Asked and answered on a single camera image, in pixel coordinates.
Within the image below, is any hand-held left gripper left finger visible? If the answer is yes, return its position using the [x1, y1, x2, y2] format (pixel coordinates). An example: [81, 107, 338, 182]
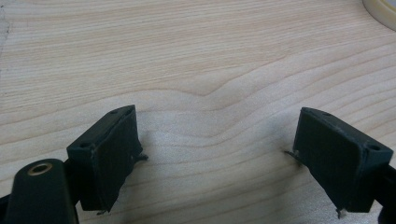
[65, 104, 149, 216]

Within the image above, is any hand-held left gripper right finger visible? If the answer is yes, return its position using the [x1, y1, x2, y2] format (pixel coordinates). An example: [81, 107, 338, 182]
[284, 106, 394, 219]

